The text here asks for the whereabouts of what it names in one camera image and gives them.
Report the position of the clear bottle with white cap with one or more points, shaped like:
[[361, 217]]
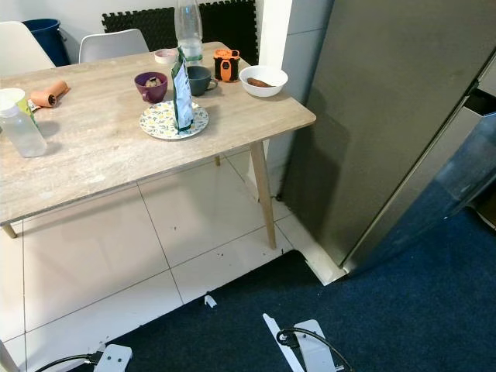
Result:
[[25, 138]]

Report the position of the yellow noodle cup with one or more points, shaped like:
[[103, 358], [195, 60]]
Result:
[[12, 97]]

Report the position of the small bottle with orange cap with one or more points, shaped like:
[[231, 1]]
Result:
[[46, 94]]

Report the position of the white bowl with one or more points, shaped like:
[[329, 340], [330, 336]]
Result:
[[273, 87]]

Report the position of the silver fridge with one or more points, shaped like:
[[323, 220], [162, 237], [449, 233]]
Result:
[[380, 116]]

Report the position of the silver fridge door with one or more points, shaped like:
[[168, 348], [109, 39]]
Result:
[[426, 194]]

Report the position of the light wooden dining table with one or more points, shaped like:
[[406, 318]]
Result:
[[93, 155]]

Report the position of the white plastic chair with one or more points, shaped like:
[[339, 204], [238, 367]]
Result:
[[23, 50]]

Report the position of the blue bin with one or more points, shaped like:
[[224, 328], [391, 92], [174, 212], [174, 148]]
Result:
[[50, 39]]

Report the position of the floral round plate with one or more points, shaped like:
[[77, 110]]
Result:
[[159, 124]]

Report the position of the grey chair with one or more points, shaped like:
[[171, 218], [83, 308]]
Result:
[[112, 48]]

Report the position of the green and white pouch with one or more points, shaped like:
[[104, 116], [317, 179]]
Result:
[[182, 97]]

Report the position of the beige masking tape roll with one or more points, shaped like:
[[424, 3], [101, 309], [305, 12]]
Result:
[[157, 57]]

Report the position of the black foam mat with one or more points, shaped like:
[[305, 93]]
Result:
[[147, 27]]

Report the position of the dark green mug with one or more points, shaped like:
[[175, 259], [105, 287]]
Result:
[[198, 82]]

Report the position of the white paper scrap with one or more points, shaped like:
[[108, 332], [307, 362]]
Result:
[[210, 301]]

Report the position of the tall clear plastic bottle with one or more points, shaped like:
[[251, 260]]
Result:
[[188, 27]]

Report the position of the orange and black tape measure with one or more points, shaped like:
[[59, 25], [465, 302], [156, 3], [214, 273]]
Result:
[[226, 67]]

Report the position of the white tiled pillar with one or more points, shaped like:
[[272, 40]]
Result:
[[288, 46]]

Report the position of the dark floor carpet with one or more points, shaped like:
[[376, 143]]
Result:
[[395, 325]]

